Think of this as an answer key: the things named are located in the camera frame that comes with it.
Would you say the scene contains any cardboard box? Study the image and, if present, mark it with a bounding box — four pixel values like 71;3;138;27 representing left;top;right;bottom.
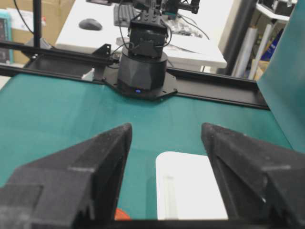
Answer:
0;0;77;64

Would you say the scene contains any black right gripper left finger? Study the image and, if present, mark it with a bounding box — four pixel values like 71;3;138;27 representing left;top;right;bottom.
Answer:
0;123;132;229

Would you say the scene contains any white desk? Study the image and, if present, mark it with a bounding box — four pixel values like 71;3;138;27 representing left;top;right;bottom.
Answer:
55;0;227;71

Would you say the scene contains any white plastic tray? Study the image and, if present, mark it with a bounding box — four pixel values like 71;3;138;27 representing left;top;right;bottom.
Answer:
155;151;228;220

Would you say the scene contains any black computer mouse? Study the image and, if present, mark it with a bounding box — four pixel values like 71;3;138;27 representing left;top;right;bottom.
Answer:
78;18;102;31

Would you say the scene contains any black keyboard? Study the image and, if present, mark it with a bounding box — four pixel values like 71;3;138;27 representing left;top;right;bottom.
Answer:
113;4;140;28

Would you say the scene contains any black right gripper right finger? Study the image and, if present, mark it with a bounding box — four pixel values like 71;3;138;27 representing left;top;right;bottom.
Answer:
201;123;305;229

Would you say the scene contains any black vertical frame post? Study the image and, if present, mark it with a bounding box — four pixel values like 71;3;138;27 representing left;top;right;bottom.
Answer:
33;0;42;48

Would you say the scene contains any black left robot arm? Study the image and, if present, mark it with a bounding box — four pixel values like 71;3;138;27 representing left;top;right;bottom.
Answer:
0;0;176;229

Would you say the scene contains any red tape roll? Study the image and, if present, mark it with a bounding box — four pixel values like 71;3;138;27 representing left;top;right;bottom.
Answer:
114;208;131;221

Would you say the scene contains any black aluminium frame rail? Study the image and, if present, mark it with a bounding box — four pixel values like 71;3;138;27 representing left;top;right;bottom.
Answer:
0;41;269;110

